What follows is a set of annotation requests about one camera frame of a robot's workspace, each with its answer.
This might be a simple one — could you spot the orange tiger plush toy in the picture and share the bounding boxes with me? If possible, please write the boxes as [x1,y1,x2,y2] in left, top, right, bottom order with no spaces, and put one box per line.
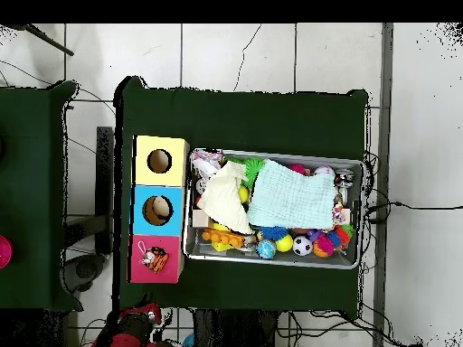
[138,246,171,275]

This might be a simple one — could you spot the cream yellow muslin cloth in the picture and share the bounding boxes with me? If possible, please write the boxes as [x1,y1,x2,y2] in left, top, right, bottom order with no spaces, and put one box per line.
[198,160,254,236]

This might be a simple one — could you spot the wooden box with three holes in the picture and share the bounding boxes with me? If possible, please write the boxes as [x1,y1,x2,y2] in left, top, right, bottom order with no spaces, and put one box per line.
[128,134,191,286]

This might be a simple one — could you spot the shallow clear mesh bin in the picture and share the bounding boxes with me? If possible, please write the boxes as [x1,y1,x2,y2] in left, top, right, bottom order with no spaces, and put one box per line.
[184,147,365,270]

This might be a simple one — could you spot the grey stand base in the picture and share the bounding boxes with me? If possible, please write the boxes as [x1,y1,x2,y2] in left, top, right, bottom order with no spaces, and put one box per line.
[63,215,109,294]

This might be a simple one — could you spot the orange toy building blocks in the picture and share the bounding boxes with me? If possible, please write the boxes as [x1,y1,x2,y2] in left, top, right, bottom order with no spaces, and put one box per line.
[201,227,245,251]

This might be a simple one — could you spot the black upright panel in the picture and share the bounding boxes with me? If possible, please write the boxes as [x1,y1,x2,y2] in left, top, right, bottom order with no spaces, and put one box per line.
[93,126,116,255]

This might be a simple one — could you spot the blue globe ball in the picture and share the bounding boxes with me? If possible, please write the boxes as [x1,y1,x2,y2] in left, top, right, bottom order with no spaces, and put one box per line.
[256,239,278,260]

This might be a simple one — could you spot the pink round object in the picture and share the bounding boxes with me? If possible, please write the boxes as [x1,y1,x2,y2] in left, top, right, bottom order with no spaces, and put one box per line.
[0,234,14,270]

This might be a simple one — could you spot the green covered side table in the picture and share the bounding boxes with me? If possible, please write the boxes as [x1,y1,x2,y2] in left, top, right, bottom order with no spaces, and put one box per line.
[0,80,80,314]

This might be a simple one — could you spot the colourful printed packet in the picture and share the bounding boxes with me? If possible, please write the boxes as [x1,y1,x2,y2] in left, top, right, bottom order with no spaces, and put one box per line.
[189,149,225,182]

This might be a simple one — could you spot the black and white soccer ball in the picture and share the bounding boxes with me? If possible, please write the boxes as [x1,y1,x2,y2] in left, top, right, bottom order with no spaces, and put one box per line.
[292,236,314,258]

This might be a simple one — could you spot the green spiky ball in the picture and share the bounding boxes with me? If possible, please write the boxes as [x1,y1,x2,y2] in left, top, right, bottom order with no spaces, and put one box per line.
[243,156,268,188]

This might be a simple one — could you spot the mint green muslin cloth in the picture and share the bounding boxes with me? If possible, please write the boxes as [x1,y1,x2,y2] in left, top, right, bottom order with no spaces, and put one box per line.
[247,158,338,231]

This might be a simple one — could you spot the pink spiky ball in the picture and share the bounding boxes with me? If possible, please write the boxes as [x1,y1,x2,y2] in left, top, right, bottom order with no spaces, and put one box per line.
[316,234,336,256]

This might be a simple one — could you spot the dark green table cloth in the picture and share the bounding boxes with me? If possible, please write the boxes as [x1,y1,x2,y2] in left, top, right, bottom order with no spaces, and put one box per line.
[113,75,370,315]

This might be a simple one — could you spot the white baseball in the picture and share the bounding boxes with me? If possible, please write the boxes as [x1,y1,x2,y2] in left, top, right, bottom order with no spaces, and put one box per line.
[313,165,336,180]

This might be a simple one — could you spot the black rod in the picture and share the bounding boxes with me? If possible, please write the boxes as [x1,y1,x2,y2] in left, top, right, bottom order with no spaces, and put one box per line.
[0,23,75,57]

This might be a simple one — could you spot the black cable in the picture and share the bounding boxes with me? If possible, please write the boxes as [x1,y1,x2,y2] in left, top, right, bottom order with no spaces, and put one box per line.
[364,201,463,220]

